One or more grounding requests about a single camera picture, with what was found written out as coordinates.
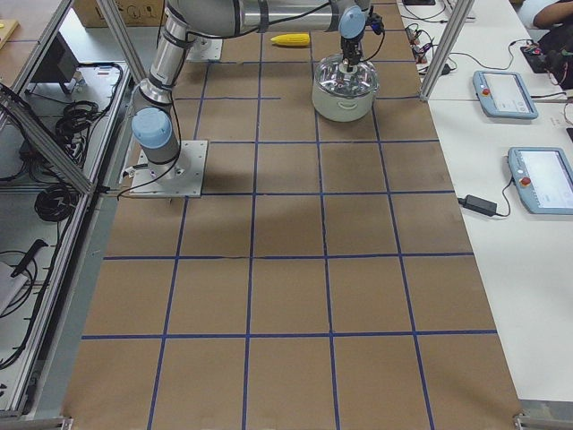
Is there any aluminium frame post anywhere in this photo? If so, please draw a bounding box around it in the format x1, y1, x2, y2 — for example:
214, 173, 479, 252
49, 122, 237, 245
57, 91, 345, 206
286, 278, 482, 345
420, 0, 475, 101

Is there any glass pot lid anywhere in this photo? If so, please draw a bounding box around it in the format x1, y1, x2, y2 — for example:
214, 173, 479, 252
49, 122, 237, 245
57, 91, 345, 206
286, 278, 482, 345
314, 54, 380, 99

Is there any far teach pendant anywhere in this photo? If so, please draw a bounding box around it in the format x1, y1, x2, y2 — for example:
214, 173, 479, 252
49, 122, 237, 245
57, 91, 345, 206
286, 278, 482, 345
473, 71, 538, 120

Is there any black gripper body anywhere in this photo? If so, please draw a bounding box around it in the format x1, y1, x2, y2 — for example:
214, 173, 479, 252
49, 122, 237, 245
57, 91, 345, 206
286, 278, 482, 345
338, 7, 366, 39

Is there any near teach pendant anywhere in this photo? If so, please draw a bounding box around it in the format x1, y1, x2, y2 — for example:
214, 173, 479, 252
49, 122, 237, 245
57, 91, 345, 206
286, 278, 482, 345
508, 147, 572, 215

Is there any black power adapter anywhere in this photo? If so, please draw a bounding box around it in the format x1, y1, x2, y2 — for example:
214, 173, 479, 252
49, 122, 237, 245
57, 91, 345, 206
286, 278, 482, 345
458, 194, 497, 217

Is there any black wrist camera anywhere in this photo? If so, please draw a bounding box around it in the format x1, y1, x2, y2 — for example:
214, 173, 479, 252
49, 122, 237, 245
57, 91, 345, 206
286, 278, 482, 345
366, 13, 385, 36

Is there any cardboard box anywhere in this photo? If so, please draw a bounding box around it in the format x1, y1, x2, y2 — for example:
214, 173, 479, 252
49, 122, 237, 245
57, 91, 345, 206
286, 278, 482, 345
73, 0, 164, 28

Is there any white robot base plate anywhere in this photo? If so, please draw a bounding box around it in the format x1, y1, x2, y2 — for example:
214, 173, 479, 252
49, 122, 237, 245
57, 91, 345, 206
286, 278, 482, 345
127, 140, 208, 198

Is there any yellow corn cob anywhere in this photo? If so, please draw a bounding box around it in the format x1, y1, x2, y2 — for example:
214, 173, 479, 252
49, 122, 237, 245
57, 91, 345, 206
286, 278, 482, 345
270, 33, 311, 47

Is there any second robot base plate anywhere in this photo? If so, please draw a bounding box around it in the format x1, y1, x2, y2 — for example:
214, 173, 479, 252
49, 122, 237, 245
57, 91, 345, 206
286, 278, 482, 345
185, 38, 223, 63

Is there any teach pendant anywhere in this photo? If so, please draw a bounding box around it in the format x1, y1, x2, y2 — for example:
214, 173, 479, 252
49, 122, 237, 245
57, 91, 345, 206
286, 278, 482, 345
508, 147, 572, 215
473, 71, 538, 120

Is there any small circuit board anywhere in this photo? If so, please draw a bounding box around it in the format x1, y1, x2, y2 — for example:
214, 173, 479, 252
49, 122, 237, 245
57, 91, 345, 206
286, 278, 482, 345
405, 24, 432, 65

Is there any brown paper table cover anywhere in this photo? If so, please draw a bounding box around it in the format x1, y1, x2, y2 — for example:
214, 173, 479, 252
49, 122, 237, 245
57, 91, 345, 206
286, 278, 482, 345
63, 1, 520, 429

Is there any white cooking pot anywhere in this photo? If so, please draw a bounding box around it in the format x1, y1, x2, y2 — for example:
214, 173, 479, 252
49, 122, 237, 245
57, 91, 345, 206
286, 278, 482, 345
312, 78, 378, 122

